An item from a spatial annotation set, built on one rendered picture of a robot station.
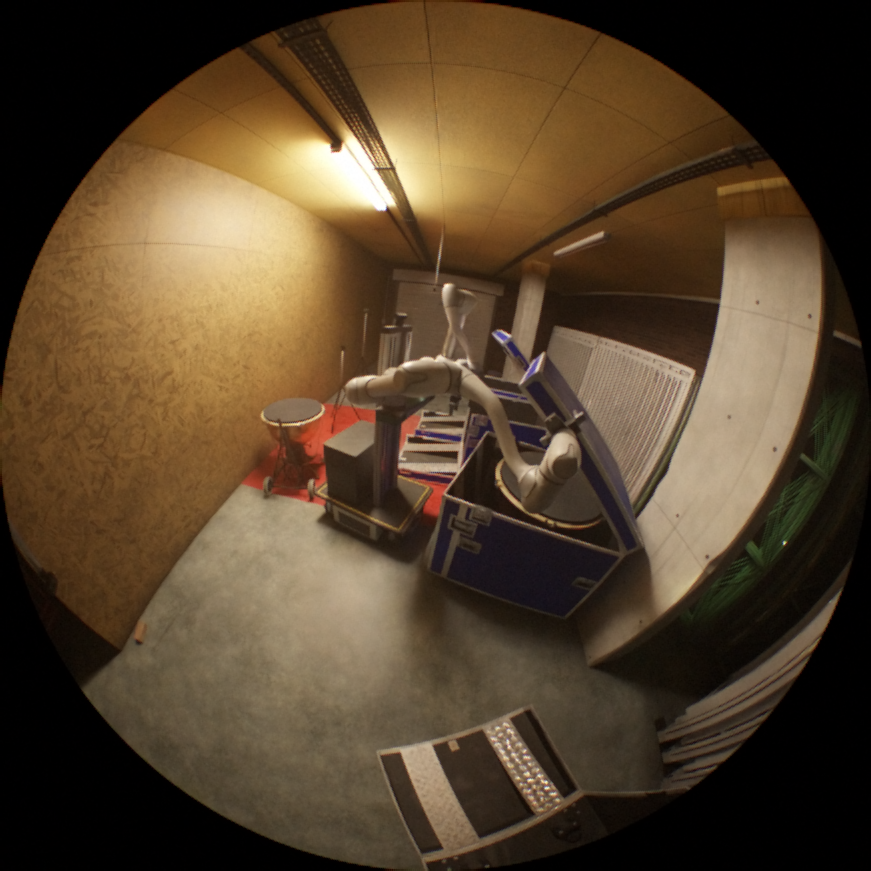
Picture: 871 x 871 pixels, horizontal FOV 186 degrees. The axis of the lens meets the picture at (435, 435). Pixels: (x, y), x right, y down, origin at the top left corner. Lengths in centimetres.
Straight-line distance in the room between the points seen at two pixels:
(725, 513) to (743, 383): 62
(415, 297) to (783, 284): 824
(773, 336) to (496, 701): 250
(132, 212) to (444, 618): 361
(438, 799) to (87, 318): 327
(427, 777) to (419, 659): 86
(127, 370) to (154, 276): 68
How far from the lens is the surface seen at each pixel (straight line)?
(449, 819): 195
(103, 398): 221
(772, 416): 151
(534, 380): 118
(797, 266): 170
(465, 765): 199
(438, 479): 313
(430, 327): 849
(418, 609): 215
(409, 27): 153
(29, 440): 211
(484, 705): 203
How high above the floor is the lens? 194
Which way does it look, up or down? 27 degrees down
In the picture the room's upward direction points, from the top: 9 degrees clockwise
